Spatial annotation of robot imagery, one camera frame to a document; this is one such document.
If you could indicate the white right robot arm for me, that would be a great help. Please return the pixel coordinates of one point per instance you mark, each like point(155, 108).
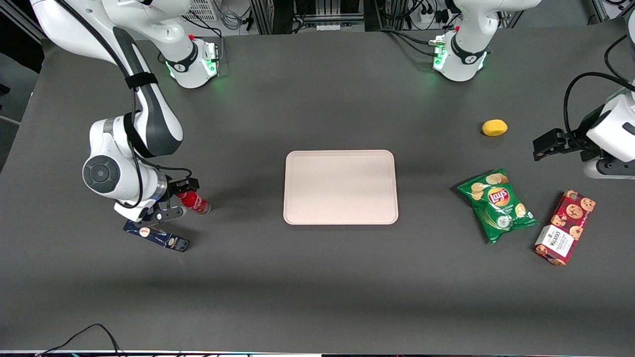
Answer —
point(158, 126)

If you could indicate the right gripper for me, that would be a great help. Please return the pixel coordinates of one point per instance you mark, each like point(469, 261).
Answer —
point(176, 188)

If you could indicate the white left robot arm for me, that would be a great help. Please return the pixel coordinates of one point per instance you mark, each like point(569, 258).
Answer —
point(466, 54)

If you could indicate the green Lay's chips bag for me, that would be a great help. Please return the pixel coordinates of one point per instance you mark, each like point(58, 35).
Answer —
point(496, 208)

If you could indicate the red coke bottle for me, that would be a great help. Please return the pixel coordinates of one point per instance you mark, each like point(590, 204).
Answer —
point(198, 203)

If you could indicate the red Walkers cookie box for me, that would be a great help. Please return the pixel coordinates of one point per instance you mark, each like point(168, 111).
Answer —
point(565, 228)

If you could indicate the yellow lemon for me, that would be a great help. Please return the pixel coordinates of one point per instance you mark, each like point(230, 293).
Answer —
point(494, 128)

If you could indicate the dark blue snack packet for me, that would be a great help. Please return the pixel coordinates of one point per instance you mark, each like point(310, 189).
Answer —
point(158, 237)

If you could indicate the white vented box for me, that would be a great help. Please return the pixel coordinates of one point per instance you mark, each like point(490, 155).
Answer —
point(203, 9)

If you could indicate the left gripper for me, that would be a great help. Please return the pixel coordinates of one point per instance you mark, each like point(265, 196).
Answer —
point(579, 137)

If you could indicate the pale pink plastic tray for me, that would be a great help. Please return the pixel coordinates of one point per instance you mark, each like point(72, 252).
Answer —
point(340, 188)

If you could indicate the white power strip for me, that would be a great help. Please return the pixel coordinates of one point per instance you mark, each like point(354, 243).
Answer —
point(427, 16)

